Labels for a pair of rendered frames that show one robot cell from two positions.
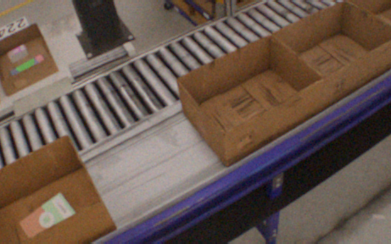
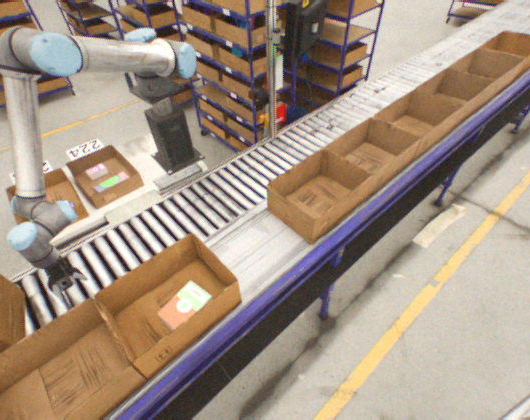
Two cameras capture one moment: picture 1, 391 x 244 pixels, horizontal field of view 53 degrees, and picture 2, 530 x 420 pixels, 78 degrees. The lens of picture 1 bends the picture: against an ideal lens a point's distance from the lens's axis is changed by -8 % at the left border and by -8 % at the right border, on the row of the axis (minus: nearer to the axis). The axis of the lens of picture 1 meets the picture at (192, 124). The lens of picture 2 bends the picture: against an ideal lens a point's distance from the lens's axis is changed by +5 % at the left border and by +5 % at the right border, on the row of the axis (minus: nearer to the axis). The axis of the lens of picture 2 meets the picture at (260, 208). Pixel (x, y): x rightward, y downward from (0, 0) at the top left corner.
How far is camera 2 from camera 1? 0.37 m
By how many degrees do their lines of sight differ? 12
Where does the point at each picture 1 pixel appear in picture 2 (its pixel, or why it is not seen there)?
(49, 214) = (185, 300)
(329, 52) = (360, 157)
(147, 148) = (247, 237)
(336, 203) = (361, 268)
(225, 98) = (294, 196)
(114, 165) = (225, 253)
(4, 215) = (132, 312)
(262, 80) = (317, 182)
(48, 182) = (171, 274)
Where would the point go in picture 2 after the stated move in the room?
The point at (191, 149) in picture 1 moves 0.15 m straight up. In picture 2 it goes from (281, 234) to (281, 212)
